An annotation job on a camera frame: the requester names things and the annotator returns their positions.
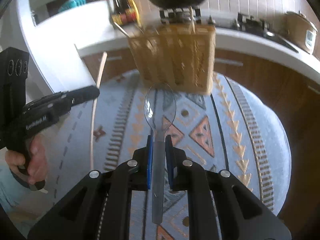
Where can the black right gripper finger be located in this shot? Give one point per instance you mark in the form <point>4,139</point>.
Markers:
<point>81,95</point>

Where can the black glass gas stove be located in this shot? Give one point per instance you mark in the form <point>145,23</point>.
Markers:
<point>243,23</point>

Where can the wooden chopsticks in basket right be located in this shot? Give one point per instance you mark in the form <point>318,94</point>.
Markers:
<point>192,21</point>

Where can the red label sauce bottle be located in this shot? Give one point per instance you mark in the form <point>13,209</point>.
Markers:
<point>129,12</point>

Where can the teal plastic basket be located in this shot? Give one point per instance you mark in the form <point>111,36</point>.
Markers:
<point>69,4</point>

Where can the yellow label sauce bottle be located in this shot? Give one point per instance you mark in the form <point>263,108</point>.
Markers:
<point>133,8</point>

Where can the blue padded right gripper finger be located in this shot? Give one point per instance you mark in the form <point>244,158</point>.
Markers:
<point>187,175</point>
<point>132,175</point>

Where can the clear plastic spoon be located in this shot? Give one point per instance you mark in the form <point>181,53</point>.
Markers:
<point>159,111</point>

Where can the person's left hand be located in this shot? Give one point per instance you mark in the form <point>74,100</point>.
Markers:
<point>37,168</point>

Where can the dark soy sauce bottle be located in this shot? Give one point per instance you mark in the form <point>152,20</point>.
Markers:
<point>118,15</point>

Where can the yellow slotted utensil basket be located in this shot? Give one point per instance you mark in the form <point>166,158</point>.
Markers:
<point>180,55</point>

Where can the beige rice cooker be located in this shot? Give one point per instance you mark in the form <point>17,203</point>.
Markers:
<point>300,31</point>

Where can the wooden base cabinets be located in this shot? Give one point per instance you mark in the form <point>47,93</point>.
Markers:
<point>293,98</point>

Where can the wooden chopstick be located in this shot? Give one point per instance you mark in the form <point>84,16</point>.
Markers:
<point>94,107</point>

